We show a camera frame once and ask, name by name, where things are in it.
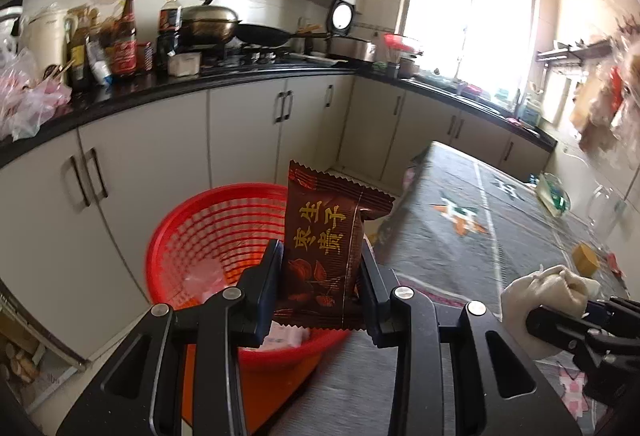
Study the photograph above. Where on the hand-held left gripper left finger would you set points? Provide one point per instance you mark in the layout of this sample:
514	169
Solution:
260	296

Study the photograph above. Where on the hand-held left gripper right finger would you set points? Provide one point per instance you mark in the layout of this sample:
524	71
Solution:
377	311

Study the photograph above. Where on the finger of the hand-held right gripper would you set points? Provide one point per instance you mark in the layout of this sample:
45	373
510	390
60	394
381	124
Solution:
560	328
617	308

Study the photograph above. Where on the white wrapper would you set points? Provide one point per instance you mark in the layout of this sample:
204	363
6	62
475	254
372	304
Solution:
540	296

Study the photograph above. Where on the dark red snack packet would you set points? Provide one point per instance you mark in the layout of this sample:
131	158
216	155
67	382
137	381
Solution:
320	241

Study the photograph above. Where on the red plastic mesh basket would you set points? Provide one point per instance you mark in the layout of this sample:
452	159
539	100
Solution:
200	226

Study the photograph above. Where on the small red wrapper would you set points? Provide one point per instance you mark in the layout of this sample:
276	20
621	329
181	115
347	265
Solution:
615	266

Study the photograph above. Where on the pale pink wrapper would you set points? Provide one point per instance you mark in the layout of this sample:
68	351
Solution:
287	337

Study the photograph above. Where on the pink floral cloth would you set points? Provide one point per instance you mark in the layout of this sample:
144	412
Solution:
572	391

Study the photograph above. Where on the tan cardboard box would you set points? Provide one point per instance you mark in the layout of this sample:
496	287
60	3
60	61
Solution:
585	260

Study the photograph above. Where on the clear glass pitcher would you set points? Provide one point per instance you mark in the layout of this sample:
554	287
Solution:
605	213

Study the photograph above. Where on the orange plastic stool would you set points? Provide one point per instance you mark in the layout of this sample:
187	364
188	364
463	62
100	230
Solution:
270	396

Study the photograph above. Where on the plastic bag with green contents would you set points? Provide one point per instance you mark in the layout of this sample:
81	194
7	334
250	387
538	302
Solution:
552	196

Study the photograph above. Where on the beige base cabinets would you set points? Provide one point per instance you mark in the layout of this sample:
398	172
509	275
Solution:
150	166

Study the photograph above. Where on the hanging plastic bags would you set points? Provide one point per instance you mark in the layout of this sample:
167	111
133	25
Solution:
607	106

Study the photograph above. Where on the blue white container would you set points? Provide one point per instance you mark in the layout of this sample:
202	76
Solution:
531	111

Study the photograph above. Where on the black kitchen countertop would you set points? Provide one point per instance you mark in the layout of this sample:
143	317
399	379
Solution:
150	91

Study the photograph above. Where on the gas stove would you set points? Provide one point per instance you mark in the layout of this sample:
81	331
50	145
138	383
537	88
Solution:
270	57

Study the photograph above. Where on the small white box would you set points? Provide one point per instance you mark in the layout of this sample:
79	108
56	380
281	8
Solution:
184	65

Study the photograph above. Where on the brown clay pot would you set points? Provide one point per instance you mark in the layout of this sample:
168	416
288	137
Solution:
409	67

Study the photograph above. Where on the chopstick holder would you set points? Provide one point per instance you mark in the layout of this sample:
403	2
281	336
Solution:
393	65

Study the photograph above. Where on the sink faucet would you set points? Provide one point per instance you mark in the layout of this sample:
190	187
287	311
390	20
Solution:
459	76

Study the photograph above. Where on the black wok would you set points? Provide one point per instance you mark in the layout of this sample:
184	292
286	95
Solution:
265	35

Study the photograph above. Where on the small red can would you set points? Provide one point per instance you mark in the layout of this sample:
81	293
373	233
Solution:
144	56

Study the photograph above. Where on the red plastic lid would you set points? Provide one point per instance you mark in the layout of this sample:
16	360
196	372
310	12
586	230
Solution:
400	41

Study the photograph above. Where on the open rice cooker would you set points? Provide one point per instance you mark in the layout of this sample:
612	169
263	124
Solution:
350	38

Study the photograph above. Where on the steel pot with lid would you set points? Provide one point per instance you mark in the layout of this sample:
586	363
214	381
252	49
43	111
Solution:
210	23

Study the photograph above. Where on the white tube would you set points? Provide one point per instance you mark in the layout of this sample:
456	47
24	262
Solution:
100	63

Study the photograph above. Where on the dark bottle with yellow cap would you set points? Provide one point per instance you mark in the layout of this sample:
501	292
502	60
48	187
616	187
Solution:
170	26

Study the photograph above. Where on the red label sauce bottle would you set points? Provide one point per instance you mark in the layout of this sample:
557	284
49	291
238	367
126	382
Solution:
122	46

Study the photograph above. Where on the dark condiment bottle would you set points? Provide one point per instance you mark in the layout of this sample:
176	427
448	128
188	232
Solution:
78	61

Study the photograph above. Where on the pink plastic bags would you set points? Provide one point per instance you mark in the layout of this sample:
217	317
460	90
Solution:
30	101

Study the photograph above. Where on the kitchen window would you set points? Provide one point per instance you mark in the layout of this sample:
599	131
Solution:
470	16

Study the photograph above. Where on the white electric kettle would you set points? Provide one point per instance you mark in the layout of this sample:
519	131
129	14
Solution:
47	41

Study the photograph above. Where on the wall hook rail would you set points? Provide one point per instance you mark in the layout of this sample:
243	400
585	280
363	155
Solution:
575	51

